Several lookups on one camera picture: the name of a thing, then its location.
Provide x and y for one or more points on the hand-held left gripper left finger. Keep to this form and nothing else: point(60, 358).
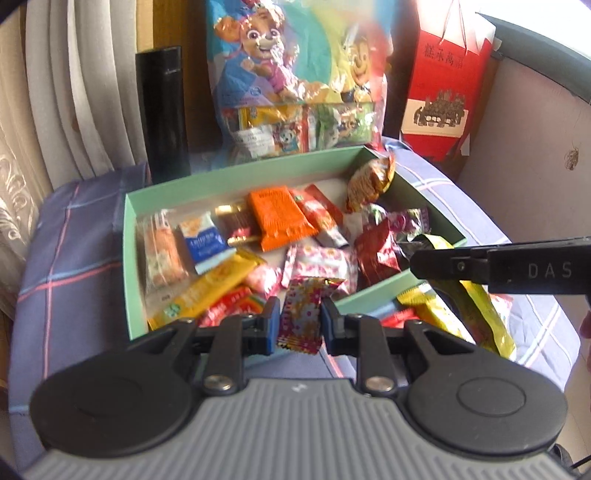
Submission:
point(272, 323)

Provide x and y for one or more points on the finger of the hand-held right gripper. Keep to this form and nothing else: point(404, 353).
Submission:
point(448, 265)
point(445, 291)

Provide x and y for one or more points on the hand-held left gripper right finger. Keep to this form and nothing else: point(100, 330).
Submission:
point(328, 323)

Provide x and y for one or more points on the small red white floral packet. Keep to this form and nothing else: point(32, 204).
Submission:
point(300, 314)

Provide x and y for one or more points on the pink marshmallow packet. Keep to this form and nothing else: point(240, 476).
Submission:
point(263, 279)

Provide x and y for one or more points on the red rainbow candy packet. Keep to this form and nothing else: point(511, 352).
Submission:
point(231, 304)

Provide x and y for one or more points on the mint green cardboard box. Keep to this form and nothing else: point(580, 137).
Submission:
point(392, 286)

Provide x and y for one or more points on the purple grape candy packet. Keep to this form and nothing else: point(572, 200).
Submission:
point(411, 220)

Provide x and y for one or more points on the pink floral snack packet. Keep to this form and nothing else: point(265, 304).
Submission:
point(323, 263)

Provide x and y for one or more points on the dark red floral snack packet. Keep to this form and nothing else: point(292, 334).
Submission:
point(376, 254)

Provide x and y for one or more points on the yellow mango snack packet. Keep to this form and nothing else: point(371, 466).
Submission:
point(207, 288)

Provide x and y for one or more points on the brown chocolate packet gold edge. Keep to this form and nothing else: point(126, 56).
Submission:
point(235, 224)

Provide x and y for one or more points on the orange red foil snack packet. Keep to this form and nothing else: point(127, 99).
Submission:
point(321, 212)

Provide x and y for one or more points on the small white red candy packet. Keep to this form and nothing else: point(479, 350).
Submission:
point(501, 304)

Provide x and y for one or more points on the blue white snack packet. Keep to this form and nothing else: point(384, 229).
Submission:
point(203, 242)

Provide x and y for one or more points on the yellow red noodle snack packet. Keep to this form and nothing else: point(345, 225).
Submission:
point(369, 182)

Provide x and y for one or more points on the clear biscuit packet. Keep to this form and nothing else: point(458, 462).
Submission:
point(161, 251)

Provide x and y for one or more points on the black mesh chair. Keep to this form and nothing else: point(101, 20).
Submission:
point(568, 461)

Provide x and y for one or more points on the red gift bag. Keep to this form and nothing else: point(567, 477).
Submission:
point(443, 60)

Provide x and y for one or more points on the black bottle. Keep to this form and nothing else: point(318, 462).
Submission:
point(161, 115)

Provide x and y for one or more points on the cartoon printed snack bag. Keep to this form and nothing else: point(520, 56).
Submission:
point(277, 69)

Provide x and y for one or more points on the beige curtain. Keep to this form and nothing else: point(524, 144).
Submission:
point(69, 92)

